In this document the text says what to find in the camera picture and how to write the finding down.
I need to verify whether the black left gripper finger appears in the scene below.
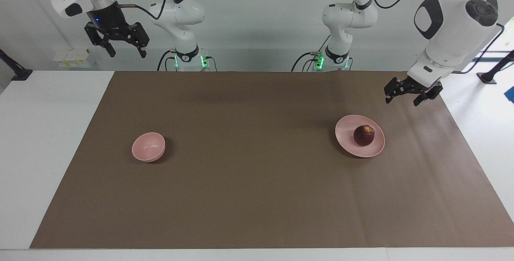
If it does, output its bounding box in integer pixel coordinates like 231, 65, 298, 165
384, 77, 408, 104
414, 86, 443, 106

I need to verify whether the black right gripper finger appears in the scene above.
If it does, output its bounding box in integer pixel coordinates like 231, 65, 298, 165
84, 23, 117, 58
128, 22, 150, 59

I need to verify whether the dark red apple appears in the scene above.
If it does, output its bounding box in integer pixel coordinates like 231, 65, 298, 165
353, 124, 375, 147

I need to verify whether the pink round plate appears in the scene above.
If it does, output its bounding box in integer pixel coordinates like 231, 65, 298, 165
335, 114, 386, 158

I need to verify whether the pink small bowl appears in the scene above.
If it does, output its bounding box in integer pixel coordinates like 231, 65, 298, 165
131, 132, 166, 163

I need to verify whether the brown table mat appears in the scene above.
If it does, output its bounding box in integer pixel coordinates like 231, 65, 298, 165
29, 71, 514, 249

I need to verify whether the black right base cable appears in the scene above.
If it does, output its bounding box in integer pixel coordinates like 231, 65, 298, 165
157, 49, 178, 71

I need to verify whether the black base cable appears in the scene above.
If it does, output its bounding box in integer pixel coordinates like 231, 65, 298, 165
157, 49, 178, 71
291, 51, 322, 71

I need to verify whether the white wall socket box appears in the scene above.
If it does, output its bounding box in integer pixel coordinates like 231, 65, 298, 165
53, 48, 96, 69

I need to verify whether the black camera stand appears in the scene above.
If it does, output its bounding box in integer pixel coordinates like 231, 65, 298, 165
0, 48, 33, 82
477, 50, 514, 84

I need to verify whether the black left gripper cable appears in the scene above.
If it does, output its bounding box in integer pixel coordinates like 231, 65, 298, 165
367, 0, 506, 75

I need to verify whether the black left base cable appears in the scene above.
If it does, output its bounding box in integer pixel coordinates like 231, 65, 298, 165
291, 51, 322, 71

